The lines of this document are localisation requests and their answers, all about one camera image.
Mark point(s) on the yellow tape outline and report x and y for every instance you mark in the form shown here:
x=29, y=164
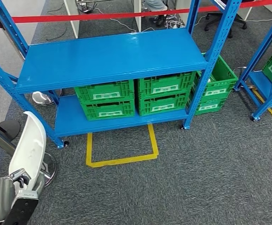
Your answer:
x=122, y=161

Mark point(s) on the blue metal shelf rack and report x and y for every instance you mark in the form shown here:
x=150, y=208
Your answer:
x=260, y=80
x=103, y=56

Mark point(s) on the person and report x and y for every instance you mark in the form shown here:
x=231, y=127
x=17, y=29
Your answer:
x=156, y=4

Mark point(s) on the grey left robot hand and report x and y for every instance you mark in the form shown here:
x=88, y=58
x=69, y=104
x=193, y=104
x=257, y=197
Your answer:
x=2, y=202

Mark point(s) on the white curved plastic part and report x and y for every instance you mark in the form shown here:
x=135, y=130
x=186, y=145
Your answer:
x=30, y=146

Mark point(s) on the black office chair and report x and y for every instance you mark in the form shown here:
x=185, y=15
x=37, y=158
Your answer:
x=220, y=17

